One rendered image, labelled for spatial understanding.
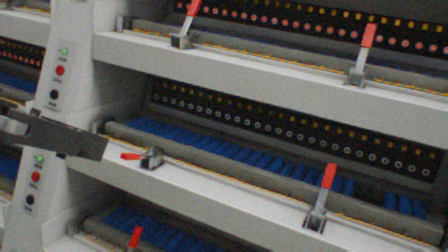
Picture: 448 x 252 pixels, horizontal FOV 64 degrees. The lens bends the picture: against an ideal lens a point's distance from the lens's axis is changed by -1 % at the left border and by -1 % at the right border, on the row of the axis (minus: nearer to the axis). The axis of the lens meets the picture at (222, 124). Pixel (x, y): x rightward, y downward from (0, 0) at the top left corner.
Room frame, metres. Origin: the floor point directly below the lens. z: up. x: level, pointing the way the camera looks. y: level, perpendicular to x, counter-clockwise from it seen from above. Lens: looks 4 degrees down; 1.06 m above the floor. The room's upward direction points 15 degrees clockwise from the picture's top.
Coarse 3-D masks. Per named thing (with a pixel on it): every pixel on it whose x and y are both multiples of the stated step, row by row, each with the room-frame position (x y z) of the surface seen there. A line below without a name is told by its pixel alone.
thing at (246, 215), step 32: (96, 128) 0.64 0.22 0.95; (224, 128) 0.69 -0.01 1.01; (128, 160) 0.58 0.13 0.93; (320, 160) 0.63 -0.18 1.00; (352, 160) 0.61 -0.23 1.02; (160, 192) 0.54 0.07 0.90; (192, 192) 0.52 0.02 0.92; (224, 192) 0.52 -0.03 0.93; (224, 224) 0.50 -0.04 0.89; (256, 224) 0.48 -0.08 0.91; (288, 224) 0.47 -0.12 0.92
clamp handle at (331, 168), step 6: (330, 168) 0.48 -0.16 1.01; (324, 174) 0.48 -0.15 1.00; (330, 174) 0.48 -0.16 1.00; (324, 180) 0.48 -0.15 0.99; (330, 180) 0.48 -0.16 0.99; (324, 186) 0.48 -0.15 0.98; (324, 192) 0.48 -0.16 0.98; (318, 198) 0.47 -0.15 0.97; (324, 198) 0.47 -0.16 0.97; (318, 204) 0.47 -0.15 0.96; (318, 210) 0.47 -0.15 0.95
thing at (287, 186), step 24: (144, 144) 0.62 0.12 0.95; (168, 144) 0.60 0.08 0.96; (216, 168) 0.58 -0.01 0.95; (240, 168) 0.56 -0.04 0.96; (288, 192) 0.53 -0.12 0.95; (312, 192) 0.52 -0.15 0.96; (336, 192) 0.52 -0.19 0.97; (360, 216) 0.50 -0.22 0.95; (384, 216) 0.49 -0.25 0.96; (408, 216) 0.49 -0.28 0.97; (432, 240) 0.47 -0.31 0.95
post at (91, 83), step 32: (64, 0) 0.63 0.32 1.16; (96, 0) 0.61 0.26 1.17; (128, 0) 0.67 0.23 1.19; (160, 0) 0.76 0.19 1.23; (64, 32) 0.63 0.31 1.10; (96, 64) 0.63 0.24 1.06; (64, 96) 0.61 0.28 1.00; (96, 96) 0.65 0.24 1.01; (128, 96) 0.74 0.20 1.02; (64, 160) 0.61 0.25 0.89; (64, 192) 0.63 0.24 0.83; (96, 192) 0.71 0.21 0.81; (32, 224) 0.62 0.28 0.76
